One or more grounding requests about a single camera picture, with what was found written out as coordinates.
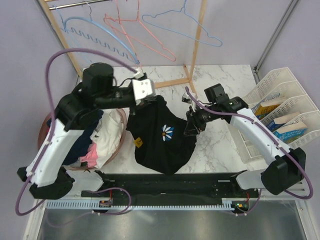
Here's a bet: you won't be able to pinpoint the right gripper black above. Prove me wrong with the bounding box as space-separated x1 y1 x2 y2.
183 103 218 136

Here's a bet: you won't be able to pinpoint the black t shirt with daisy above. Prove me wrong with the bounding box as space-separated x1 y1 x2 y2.
126 95 197 176

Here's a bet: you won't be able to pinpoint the light blue wire hanger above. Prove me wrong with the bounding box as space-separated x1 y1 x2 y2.
141 0 223 48

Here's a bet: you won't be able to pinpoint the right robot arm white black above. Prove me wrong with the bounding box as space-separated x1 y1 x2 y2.
182 84 307 197

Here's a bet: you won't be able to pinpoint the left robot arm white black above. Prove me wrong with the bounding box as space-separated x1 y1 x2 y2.
17 62 156 200

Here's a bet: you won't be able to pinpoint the blue wavy plastic hanger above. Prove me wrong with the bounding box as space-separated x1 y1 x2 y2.
61 16 140 65

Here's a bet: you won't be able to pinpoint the wooden clothes rack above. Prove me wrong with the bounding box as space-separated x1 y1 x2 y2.
38 0 208 100

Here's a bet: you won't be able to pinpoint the yellow blue book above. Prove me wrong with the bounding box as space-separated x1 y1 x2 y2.
252 97 286 120

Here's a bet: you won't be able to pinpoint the blue book tan pages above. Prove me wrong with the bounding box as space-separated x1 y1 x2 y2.
266 111 301 132

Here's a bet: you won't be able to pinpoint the pink garment in basket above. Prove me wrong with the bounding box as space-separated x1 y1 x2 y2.
79 143 99 168

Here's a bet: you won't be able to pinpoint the navy garment in basket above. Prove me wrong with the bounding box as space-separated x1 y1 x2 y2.
62 110 104 166

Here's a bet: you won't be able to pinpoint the white plastic file organizer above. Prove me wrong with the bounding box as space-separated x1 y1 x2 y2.
242 67 320 148

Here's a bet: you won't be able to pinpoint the light blue cover book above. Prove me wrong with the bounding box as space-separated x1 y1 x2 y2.
273 121 308 144

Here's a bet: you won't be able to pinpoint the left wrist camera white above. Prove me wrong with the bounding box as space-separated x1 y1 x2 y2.
131 79 156 105

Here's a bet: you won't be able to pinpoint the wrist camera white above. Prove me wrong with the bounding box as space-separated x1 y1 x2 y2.
181 92 194 104
131 79 156 105

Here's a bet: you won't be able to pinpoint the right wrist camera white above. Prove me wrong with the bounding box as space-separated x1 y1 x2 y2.
181 92 194 104

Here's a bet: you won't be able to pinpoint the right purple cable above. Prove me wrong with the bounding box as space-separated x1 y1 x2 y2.
184 86 315 200

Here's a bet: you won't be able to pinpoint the purple cable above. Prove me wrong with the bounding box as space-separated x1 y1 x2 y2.
15 48 144 216
184 86 315 200

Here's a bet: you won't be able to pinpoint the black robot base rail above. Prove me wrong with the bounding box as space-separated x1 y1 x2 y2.
81 170 259 205

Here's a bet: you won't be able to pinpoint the pink wire hanger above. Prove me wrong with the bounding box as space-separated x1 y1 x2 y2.
105 0 177 62
103 11 143 70

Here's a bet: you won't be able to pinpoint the thin blue wire hanger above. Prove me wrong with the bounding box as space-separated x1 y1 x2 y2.
52 5 93 65

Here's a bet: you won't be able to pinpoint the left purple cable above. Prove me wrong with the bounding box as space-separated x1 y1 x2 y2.
15 48 144 216

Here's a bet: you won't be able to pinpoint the white slotted cable duct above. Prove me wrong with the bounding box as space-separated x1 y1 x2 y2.
45 199 235 211

